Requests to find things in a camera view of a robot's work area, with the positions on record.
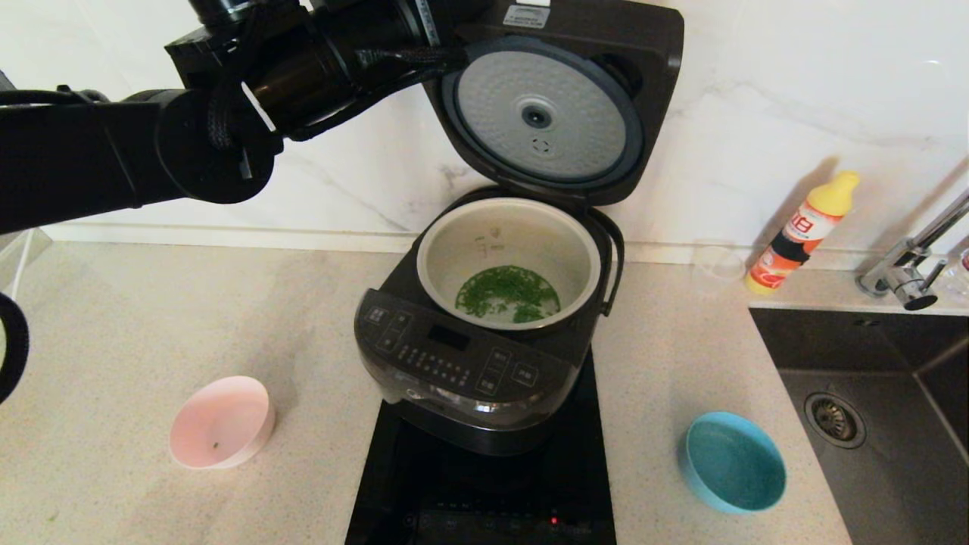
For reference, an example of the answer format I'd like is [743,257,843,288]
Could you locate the rice cooker carry handle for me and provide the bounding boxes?
[587,208,626,319]

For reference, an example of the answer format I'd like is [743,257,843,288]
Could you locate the orange bottle with yellow cap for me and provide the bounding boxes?
[745,171,862,296]

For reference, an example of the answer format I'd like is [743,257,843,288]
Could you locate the black rice cooker lid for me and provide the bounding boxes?
[422,0,686,209]

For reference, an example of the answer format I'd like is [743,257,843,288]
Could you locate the dark sink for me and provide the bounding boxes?
[749,307,969,545]

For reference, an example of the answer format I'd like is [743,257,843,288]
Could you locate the silver inner pot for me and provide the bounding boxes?
[416,197,603,332]

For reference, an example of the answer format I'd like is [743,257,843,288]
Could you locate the black rice cooker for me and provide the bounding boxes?
[354,185,626,457]

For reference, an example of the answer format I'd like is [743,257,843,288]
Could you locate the clear glass container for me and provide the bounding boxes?
[943,248,969,304]

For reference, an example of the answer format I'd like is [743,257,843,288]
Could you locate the chopped green vegetables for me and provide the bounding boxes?
[455,265,562,325]

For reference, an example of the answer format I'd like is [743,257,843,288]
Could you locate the metal sink drain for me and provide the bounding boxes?
[804,391,867,450]

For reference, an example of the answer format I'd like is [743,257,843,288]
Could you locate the blue bowl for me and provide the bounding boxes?
[679,411,788,515]

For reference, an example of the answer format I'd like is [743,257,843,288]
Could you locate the chrome faucet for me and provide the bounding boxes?
[856,189,969,312]

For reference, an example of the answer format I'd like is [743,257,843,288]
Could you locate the clear plastic cup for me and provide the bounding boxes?
[690,241,748,297]

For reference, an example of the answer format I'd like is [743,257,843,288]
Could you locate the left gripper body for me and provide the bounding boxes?
[312,0,497,55]

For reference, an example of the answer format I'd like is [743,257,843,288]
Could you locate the pink bowl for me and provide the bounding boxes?
[169,375,276,471]

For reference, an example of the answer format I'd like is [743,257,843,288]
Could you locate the black induction cooktop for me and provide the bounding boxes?
[344,348,618,545]

